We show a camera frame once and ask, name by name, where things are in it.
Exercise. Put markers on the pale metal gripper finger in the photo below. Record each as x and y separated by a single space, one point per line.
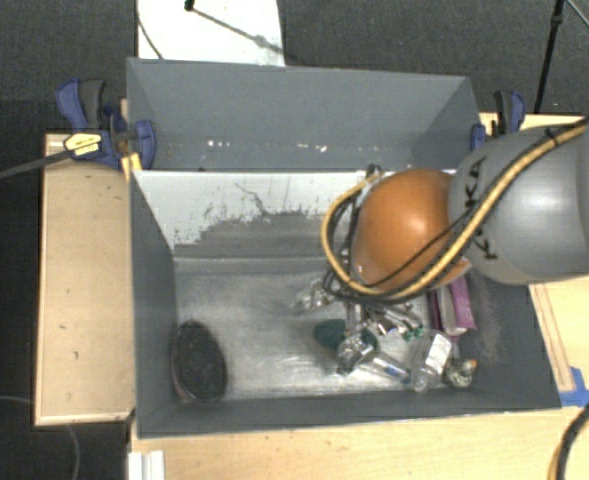
354 352
313 295

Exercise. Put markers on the dark green soft lump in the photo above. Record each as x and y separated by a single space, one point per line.
330 333

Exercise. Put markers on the white and blue tube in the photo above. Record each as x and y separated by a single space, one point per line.
391 369

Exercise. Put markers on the grey metal bin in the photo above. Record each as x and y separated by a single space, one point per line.
254 288

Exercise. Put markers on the clear plastic bottle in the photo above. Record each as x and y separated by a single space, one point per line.
431 358

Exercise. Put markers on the purple packet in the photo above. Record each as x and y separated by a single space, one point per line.
456 308

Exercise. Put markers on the small grey toy animal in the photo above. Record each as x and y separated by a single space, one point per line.
460 374

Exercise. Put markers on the black oval brush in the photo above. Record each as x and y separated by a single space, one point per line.
199 363

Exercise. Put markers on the pale wood board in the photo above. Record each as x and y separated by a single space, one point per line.
84 288

